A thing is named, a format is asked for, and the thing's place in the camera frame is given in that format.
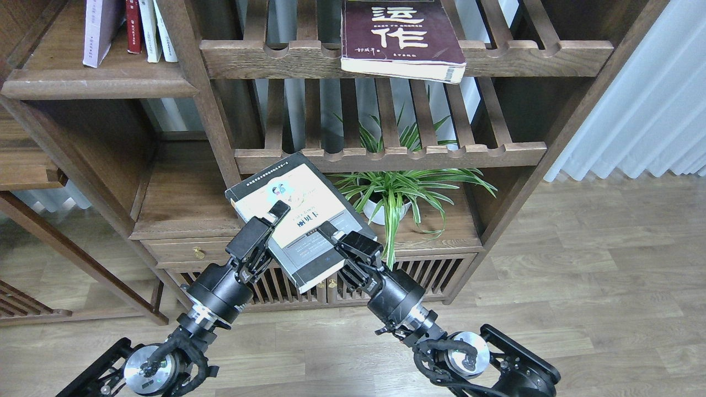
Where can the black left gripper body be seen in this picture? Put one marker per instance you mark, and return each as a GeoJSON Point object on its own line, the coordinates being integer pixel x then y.
{"type": "Point", "coordinates": [221, 292]}

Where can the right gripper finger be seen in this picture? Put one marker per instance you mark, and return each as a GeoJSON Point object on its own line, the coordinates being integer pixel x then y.
{"type": "Point", "coordinates": [330, 232]}

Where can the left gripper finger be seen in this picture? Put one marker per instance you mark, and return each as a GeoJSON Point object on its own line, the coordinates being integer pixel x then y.
{"type": "Point", "coordinates": [277, 213]}

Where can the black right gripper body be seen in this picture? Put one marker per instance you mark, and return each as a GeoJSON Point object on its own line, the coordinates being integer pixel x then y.
{"type": "Point", "coordinates": [394, 297]}

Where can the black book yellow-green cover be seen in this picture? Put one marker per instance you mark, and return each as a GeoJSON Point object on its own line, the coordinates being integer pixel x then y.
{"type": "Point", "coordinates": [305, 256]}

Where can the dark red book chinese title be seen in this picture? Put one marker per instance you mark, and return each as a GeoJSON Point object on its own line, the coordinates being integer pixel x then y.
{"type": "Point", "coordinates": [405, 39]}

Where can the white lavender paperback book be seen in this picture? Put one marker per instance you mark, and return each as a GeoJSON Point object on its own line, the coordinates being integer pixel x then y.
{"type": "Point", "coordinates": [102, 21]}

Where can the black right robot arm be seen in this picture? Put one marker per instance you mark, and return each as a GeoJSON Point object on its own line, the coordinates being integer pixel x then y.
{"type": "Point", "coordinates": [468, 364]}

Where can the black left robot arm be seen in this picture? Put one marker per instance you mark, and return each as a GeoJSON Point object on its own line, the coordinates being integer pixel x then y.
{"type": "Point", "coordinates": [178, 365]}

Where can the brass drawer knob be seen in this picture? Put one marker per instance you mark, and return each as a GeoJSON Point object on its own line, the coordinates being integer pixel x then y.
{"type": "Point", "coordinates": [199, 253]}

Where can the white plant pot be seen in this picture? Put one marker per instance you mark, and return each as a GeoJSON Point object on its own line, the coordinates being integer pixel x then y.
{"type": "Point", "coordinates": [380, 216]}

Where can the green spider plant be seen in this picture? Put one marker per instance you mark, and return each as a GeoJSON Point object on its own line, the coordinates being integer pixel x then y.
{"type": "Point", "coordinates": [417, 185]}

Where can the dark wooden bookshelf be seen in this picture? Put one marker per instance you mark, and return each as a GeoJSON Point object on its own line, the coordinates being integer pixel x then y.
{"type": "Point", "coordinates": [153, 146]}

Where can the white upright book right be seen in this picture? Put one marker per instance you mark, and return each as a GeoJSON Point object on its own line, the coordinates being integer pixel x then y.
{"type": "Point", "coordinates": [167, 46]}

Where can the white upright book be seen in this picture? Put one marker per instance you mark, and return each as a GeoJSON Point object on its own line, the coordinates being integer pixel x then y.
{"type": "Point", "coordinates": [149, 25]}
{"type": "Point", "coordinates": [167, 46]}

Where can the red upright book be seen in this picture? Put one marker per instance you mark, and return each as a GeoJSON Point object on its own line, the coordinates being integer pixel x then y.
{"type": "Point", "coordinates": [133, 27]}

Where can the white curtain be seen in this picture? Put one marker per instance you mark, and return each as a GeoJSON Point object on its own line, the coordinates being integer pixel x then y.
{"type": "Point", "coordinates": [652, 117]}

